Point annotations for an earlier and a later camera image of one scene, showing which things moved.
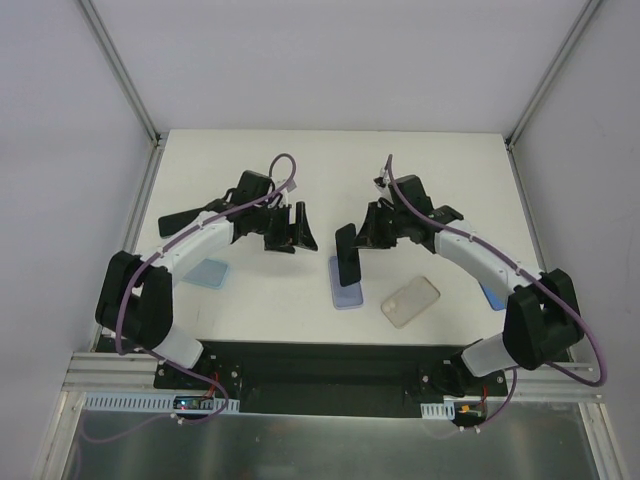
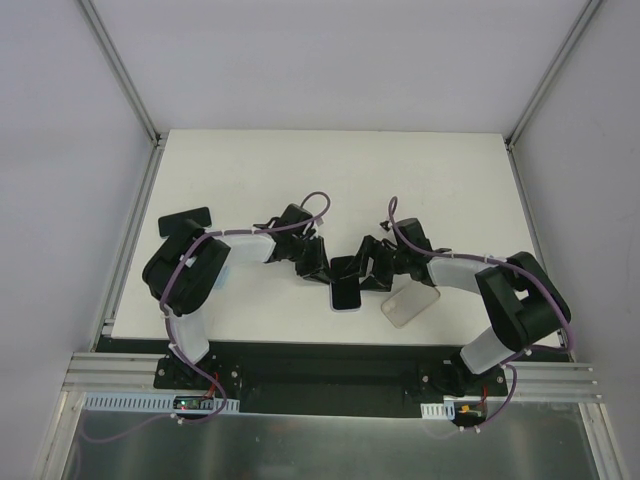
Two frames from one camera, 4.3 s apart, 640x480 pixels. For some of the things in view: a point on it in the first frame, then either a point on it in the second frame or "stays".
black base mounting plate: x=359 y=378 stays
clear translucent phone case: x=409 y=301 stays
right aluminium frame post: x=551 y=74 stays
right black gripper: x=375 y=226 to x=379 y=265
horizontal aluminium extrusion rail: x=91 y=372 stays
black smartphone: x=348 y=261 to x=345 y=283
